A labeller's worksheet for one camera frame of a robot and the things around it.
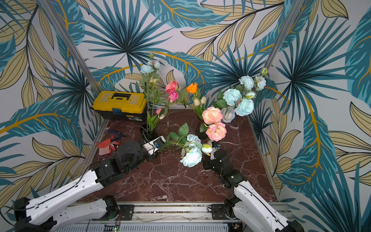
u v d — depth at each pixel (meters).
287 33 0.77
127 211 0.74
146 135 0.80
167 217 0.73
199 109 0.87
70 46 0.81
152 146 0.54
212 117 0.55
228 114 0.64
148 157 0.63
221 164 0.60
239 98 0.58
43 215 0.39
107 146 0.96
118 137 1.00
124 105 0.99
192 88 0.80
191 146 0.49
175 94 0.68
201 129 0.58
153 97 0.83
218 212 0.74
